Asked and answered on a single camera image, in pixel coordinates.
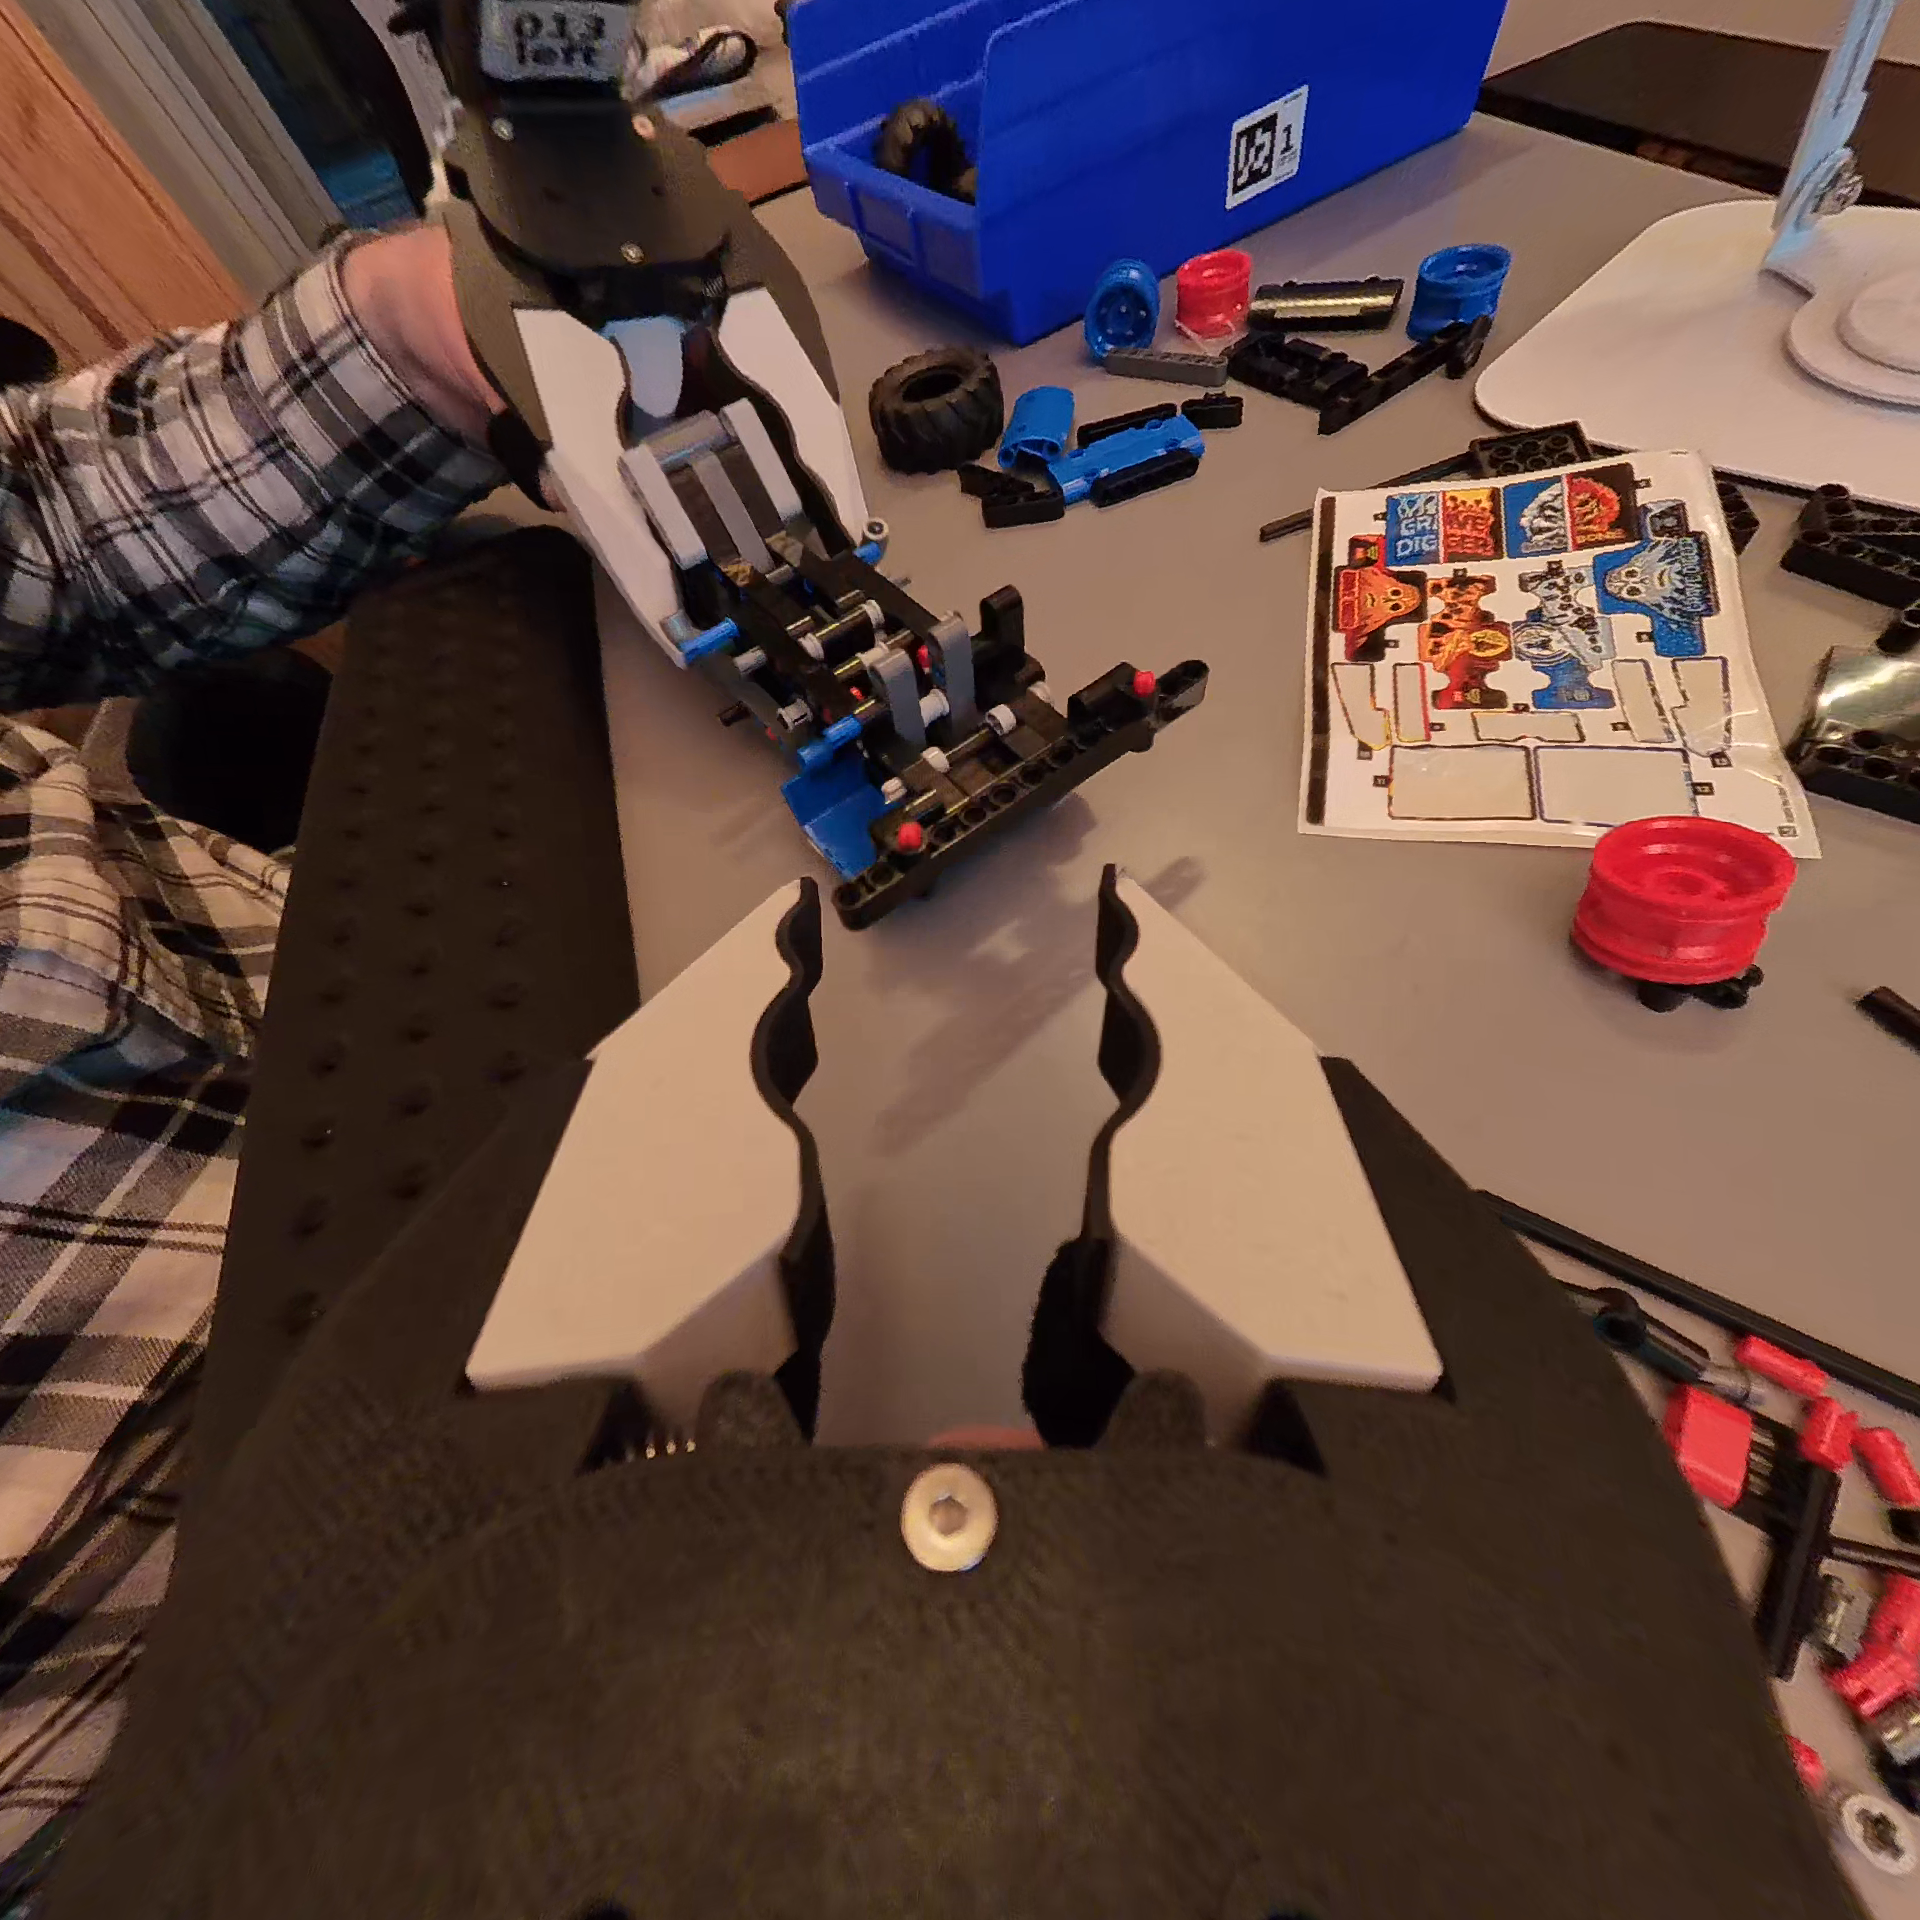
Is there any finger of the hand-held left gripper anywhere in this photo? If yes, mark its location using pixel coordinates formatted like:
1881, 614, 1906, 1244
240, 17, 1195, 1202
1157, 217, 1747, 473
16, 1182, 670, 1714
514, 304, 736, 674
711, 288, 874, 550

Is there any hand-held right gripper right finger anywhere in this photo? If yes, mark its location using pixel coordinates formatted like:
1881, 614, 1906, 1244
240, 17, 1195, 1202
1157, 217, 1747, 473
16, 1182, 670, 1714
1027, 868, 1446, 1448

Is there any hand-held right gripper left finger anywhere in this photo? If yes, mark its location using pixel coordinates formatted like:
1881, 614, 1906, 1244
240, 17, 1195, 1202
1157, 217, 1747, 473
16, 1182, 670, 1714
464, 878, 836, 1448

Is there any black toy vehicle chassis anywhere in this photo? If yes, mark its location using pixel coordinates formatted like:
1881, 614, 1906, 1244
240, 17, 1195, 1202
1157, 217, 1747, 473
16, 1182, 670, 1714
613, 403, 1209, 931

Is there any long black holed beam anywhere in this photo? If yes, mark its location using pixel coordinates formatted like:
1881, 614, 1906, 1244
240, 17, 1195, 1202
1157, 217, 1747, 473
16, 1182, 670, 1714
832, 656, 1209, 930

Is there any person's left forearm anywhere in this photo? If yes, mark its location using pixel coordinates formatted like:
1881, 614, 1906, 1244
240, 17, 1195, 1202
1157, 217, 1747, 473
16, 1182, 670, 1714
0, 232, 504, 707

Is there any grey desk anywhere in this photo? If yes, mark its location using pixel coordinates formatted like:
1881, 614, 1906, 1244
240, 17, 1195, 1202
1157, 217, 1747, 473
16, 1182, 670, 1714
592, 112, 1920, 1920

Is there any person's left hand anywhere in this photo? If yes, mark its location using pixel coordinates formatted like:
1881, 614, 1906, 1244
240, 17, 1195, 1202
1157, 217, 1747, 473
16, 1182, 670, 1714
350, 223, 508, 440

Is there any black toy tyre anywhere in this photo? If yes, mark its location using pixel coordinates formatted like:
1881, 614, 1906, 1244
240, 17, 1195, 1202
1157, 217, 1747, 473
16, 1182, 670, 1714
874, 96, 984, 203
869, 349, 1005, 473

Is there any blue toy wheel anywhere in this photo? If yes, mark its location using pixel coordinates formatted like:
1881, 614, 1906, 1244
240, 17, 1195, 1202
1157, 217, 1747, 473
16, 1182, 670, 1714
1408, 240, 1515, 344
1082, 258, 1163, 357

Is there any blue and black toy block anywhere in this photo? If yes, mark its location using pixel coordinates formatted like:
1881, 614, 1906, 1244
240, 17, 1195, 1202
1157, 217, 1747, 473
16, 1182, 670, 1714
1042, 413, 1209, 505

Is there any black perforated board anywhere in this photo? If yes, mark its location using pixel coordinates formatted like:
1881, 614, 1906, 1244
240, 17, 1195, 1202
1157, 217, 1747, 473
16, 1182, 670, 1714
194, 524, 640, 1427

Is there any blue plastic bin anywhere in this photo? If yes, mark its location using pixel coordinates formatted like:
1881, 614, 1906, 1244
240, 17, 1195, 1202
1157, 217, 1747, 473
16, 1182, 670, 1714
786, 0, 1509, 347

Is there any long black axle rod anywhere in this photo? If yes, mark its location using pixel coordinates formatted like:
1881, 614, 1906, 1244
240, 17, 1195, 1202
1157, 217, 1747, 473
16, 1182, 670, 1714
1477, 1189, 1920, 1403

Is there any colourful sticker sheet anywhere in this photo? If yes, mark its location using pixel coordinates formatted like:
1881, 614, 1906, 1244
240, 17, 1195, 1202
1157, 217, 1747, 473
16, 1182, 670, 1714
1296, 447, 1820, 860

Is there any pile of small toy pieces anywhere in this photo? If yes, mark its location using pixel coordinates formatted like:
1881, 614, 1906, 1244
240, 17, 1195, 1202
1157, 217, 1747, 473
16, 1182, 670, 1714
1574, 1282, 1920, 1877

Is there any light wooden cabinet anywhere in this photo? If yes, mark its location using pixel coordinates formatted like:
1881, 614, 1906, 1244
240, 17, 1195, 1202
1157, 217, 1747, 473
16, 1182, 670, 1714
0, 0, 248, 363

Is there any cluster of black toy beams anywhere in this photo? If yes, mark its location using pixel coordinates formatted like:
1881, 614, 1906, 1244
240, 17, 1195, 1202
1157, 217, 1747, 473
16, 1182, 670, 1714
1223, 316, 1494, 435

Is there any black toy cylinder piece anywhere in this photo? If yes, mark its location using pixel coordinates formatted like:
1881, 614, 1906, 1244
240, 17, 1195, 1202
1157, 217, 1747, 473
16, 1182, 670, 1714
1246, 275, 1408, 332

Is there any person in plaid shirt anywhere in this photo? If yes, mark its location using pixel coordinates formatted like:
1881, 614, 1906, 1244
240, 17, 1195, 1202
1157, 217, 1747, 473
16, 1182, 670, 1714
0, 703, 294, 1862

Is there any white stand base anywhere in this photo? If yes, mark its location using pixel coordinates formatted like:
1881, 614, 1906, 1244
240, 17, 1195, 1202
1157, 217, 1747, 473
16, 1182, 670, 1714
1474, 198, 1920, 505

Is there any flat metal support bar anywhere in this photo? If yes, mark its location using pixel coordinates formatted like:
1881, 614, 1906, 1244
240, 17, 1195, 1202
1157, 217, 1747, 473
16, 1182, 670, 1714
1760, 0, 1899, 286

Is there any black toy frame piece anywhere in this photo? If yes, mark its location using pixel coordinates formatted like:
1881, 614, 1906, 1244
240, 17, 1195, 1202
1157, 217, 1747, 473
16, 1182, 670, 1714
1783, 483, 1920, 610
1784, 599, 1920, 825

